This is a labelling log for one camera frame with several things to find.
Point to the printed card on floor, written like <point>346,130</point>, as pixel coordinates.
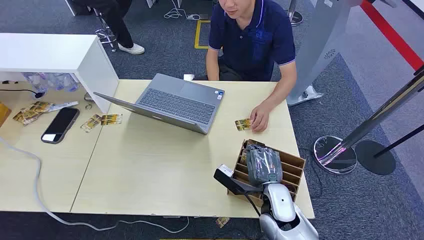
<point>222,222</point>

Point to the pile of printed cards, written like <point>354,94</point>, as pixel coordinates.
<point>32,112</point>

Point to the chrome stanchion post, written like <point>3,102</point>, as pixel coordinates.
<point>364,129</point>

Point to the printed card in holder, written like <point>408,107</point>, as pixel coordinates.
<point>243,158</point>

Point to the printed yellow card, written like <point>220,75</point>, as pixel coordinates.
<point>242,124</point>
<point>111,119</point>
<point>90,123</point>

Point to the black smartphone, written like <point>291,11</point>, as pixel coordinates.
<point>60,125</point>

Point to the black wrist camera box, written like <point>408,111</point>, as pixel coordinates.
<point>232,182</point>

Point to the metal stool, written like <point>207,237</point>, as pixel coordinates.
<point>105,31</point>

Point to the white desk shelf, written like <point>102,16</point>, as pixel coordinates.
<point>49,53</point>

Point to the grey open laptop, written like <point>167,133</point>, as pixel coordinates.
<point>179,104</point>

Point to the small white box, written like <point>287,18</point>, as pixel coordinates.
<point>188,77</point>

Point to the person in seat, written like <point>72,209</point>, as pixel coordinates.
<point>255,43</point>

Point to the person's left hand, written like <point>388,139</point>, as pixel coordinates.
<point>260,117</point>

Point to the clear plastic water bottle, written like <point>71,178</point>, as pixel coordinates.
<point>36,82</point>
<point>66,82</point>

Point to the brown cardboard card holder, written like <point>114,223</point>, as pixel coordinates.
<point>293,169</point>

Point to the chrome chair base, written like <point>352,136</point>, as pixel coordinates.
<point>294,16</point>

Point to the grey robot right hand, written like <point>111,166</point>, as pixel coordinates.
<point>263,165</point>

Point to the brown wooden board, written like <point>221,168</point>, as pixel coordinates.
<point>3,114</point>

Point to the person standing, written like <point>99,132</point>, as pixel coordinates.
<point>116,23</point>

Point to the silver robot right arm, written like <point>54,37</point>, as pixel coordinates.
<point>281,205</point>

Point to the black stanchion post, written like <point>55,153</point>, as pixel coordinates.
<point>376,157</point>

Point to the white pen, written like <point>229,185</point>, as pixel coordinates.
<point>64,106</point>

